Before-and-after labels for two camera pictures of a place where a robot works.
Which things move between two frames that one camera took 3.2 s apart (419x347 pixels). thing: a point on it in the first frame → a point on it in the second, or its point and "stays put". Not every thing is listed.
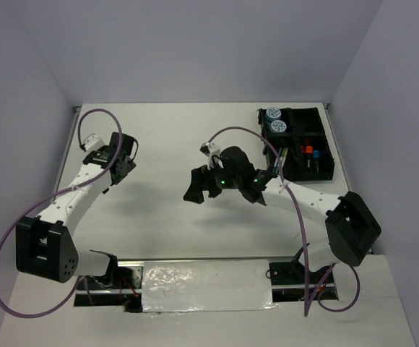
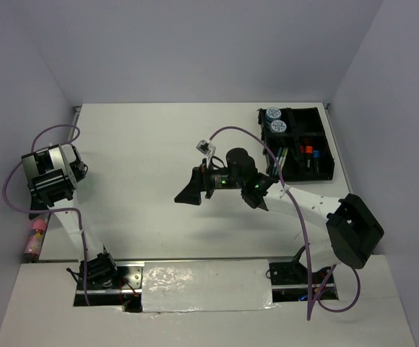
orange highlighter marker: [308, 150] stays put
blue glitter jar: [273, 113] stays put
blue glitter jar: [278, 126] stays put
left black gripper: [131, 165] → [37, 206]
